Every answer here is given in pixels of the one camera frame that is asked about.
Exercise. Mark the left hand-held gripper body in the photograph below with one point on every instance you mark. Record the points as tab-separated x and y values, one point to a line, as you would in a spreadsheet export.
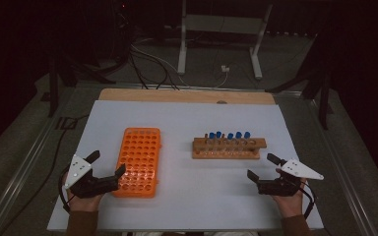
88	187

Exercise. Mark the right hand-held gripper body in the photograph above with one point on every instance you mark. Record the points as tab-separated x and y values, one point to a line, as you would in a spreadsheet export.
282	187

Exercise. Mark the orange plastic tube rack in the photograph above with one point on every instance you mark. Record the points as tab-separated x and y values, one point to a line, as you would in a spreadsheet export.
138	164

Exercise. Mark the wooden test tube rack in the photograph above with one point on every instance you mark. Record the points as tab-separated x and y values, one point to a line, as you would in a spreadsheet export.
226	154

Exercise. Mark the blue-capped clear tube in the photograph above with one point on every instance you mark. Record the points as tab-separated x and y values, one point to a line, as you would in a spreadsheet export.
230	135
239	134
212	135
247	134
219	133

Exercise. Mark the person's left hand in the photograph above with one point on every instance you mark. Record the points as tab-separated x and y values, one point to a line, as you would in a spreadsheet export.
83	204

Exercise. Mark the person's right hand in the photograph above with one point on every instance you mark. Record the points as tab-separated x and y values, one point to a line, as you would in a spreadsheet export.
290	205

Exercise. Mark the white table mat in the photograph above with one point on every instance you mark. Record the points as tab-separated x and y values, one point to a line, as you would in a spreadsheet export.
183	196

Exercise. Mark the black tripod stand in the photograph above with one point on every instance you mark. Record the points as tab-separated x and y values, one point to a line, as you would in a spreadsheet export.
324	105
53	91

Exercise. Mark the white plug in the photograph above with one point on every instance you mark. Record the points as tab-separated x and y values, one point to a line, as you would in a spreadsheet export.
225	69

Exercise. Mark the dark power strip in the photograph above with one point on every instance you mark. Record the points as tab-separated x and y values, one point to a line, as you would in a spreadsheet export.
288	33

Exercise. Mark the white metal stand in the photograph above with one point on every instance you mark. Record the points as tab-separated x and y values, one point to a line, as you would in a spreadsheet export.
223	24

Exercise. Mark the metal floor rail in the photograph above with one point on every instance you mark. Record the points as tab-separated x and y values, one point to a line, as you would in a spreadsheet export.
23	170
347	183

